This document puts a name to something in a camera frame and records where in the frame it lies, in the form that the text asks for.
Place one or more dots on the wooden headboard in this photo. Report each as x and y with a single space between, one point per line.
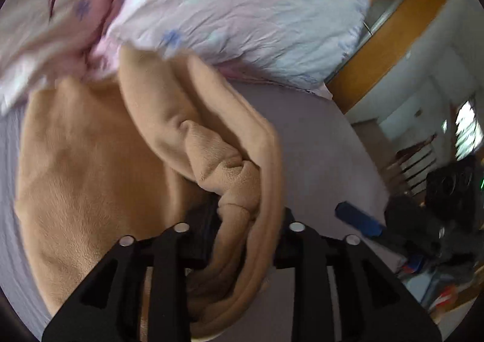
393 24

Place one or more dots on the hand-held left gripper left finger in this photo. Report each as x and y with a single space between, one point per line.
172 251

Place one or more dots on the lavender bed sheet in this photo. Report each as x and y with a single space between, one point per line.
321 153

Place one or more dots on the pink floral pillow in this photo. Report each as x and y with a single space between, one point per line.
181 5

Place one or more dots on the dark wooden chair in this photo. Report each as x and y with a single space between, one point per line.
414 168

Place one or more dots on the tan fleece garment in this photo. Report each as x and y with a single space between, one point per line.
143 183

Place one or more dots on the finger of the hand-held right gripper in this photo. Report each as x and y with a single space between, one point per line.
359 219

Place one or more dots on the window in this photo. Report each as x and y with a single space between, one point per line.
466 130

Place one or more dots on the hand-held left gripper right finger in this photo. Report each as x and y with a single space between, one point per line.
302 251

